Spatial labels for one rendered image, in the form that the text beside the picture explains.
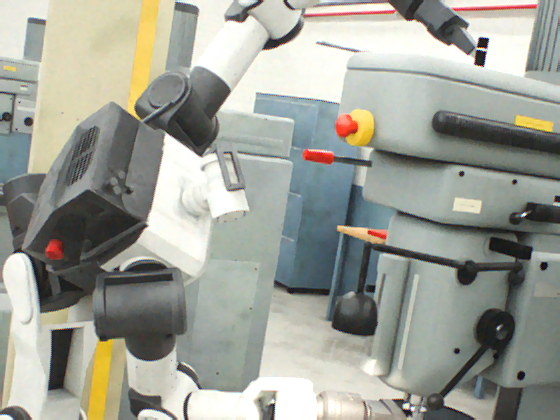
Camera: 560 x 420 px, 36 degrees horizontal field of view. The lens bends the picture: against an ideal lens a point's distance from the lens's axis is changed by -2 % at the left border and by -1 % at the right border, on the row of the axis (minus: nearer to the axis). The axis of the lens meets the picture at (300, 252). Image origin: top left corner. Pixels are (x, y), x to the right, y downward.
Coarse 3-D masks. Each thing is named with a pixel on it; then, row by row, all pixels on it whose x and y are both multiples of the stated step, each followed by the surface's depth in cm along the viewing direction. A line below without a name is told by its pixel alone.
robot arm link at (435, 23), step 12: (396, 0) 155; (408, 0) 153; (420, 0) 153; (432, 0) 151; (396, 12) 158; (408, 12) 155; (420, 12) 152; (432, 12) 151; (444, 12) 149; (456, 12) 154; (432, 24) 150; (444, 24) 149; (468, 24) 157
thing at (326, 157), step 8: (304, 152) 150; (312, 152) 150; (320, 152) 151; (328, 152) 152; (312, 160) 151; (320, 160) 151; (328, 160) 152; (336, 160) 153; (344, 160) 154; (352, 160) 155; (360, 160) 156; (368, 160) 157
